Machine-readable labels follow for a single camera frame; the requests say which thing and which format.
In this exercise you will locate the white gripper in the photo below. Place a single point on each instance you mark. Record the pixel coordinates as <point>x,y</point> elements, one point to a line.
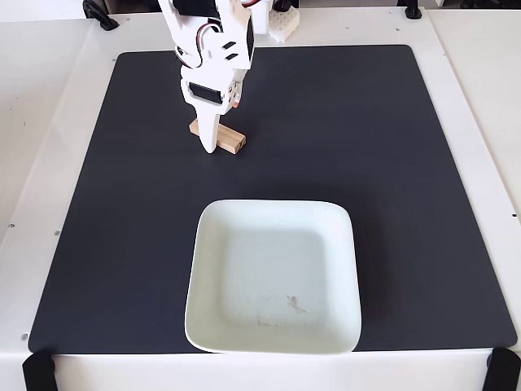
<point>208,103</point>

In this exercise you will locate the light wooden rectangular block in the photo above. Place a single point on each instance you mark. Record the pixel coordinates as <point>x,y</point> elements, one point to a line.
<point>230,138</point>

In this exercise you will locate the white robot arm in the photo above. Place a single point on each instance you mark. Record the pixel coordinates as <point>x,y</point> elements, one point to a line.
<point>183,28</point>

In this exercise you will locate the white square ceramic plate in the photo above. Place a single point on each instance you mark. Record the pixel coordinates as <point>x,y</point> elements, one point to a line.
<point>272,277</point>

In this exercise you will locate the black rubber mat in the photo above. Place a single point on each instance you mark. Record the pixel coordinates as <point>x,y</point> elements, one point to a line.
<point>366,163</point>

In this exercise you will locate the black table clamp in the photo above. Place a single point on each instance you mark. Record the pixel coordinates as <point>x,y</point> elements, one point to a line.
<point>99,14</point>
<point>412,9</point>

